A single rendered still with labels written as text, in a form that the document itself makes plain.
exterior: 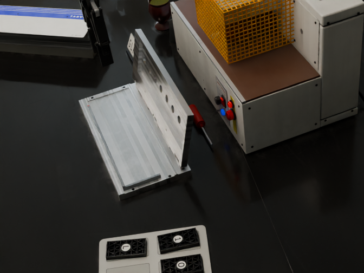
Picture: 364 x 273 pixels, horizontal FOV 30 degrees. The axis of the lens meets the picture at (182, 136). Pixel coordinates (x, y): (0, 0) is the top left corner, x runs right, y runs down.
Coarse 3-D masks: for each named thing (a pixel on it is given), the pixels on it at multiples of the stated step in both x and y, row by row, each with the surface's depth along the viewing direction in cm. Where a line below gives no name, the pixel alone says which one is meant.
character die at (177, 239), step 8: (176, 232) 169; (184, 232) 169; (192, 232) 168; (160, 240) 168; (168, 240) 167; (176, 240) 167; (184, 240) 167; (192, 240) 166; (160, 248) 167; (168, 248) 166; (176, 248) 166; (184, 248) 166
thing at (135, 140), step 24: (96, 96) 212; (120, 96) 211; (96, 120) 204; (120, 120) 203; (144, 120) 201; (96, 144) 198; (120, 144) 195; (144, 144) 194; (120, 168) 188; (144, 168) 187; (168, 168) 185; (120, 192) 181
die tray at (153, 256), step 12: (180, 228) 171; (204, 228) 170; (108, 240) 171; (156, 240) 169; (204, 240) 167; (156, 252) 166; (168, 252) 166; (180, 252) 166; (192, 252) 165; (204, 252) 165; (108, 264) 166; (120, 264) 165; (132, 264) 165; (144, 264) 164; (156, 264) 164; (204, 264) 162
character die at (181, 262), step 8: (184, 256) 163; (192, 256) 163; (200, 256) 162; (168, 264) 163; (176, 264) 162; (184, 264) 161; (192, 264) 161; (200, 264) 161; (168, 272) 160; (176, 272) 160; (184, 272) 160; (192, 272) 160; (200, 272) 160
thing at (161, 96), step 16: (144, 48) 201; (144, 64) 203; (160, 64) 189; (144, 80) 204; (160, 80) 191; (144, 96) 204; (160, 96) 193; (176, 96) 177; (160, 112) 192; (176, 112) 182; (160, 128) 194; (176, 128) 184; (176, 144) 183
